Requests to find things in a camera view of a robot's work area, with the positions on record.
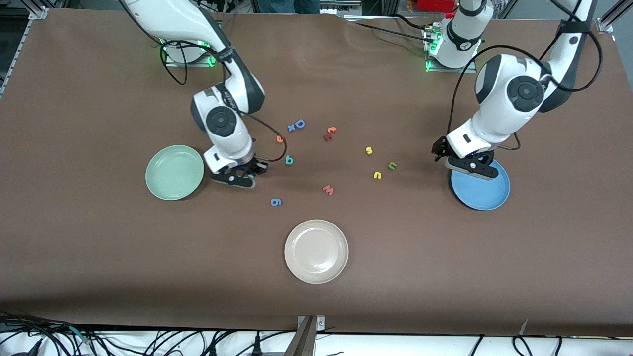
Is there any blue plate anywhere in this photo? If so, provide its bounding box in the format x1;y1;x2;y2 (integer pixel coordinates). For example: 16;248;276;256
451;158;511;211

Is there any mint green plate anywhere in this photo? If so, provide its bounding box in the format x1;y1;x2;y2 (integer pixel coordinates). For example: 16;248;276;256
145;144;205;201

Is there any brown table cover sheet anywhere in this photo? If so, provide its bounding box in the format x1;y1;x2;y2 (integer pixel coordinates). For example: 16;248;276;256
0;7;633;338

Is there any beige white plate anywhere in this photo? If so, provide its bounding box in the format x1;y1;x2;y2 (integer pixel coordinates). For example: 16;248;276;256
284;219;349;285

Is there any red box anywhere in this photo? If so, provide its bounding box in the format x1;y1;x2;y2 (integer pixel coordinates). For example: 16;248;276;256
415;0;458;13

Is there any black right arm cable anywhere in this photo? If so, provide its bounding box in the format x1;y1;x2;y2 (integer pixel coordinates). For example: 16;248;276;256
159;40;189;86
218;47;288;162

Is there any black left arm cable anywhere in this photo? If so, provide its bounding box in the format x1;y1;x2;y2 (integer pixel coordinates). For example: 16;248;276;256
448;44;554;149
544;0;605;92

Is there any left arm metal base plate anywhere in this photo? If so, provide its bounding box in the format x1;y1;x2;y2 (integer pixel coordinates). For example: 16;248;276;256
424;25;478;74

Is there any black cable at arm base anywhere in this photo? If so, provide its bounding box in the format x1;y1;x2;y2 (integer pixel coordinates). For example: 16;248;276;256
354;22;433;43
393;14;438;31

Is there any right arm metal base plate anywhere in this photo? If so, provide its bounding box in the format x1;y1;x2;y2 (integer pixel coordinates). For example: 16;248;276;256
163;47;218;68

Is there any aluminium profile with bracket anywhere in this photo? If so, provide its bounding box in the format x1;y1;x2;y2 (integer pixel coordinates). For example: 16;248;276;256
284;315;327;356

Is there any aluminium frame post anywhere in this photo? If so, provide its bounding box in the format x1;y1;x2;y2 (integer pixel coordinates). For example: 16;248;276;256
596;0;633;34

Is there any teal cable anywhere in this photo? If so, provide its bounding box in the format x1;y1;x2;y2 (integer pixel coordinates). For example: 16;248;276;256
64;324;92;345

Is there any aluminium frame rail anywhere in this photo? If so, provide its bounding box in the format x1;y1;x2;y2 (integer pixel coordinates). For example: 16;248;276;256
0;0;65;97

